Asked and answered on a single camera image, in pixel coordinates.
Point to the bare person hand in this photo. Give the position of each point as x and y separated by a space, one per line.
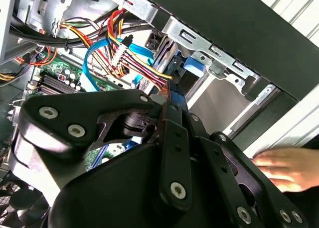
294 168

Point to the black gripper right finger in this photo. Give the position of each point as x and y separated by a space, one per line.
249 178

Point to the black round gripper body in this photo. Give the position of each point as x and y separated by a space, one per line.
112 200

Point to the hard disk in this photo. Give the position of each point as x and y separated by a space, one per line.
194 65

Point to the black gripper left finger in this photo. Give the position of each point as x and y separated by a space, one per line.
62 108

